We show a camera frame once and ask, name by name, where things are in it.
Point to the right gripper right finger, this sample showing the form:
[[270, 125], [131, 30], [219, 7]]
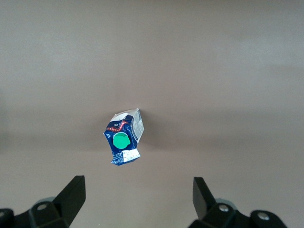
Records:
[[204, 204]]

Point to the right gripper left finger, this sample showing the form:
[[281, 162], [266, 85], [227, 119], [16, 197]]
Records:
[[71, 199]]

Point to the blue white milk carton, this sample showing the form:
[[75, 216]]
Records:
[[121, 141]]

